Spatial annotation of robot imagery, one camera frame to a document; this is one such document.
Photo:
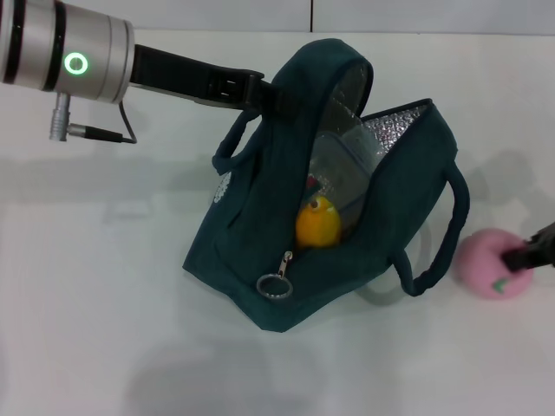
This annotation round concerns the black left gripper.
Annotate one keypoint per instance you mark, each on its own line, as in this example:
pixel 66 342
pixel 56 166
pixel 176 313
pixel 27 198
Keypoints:
pixel 191 80

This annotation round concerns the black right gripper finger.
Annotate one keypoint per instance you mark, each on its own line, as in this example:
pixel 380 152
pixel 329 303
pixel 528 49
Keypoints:
pixel 533 258
pixel 544 234

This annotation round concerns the pink toy peach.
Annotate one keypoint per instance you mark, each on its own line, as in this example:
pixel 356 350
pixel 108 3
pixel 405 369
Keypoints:
pixel 485 264

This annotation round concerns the clear plastic food container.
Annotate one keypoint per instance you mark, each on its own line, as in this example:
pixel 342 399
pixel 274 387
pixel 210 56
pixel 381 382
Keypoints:
pixel 342 173

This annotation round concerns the yellow toy banana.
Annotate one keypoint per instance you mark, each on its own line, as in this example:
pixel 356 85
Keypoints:
pixel 318 227

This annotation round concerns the dark teal insulated lunch bag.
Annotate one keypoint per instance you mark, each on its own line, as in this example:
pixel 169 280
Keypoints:
pixel 243 242

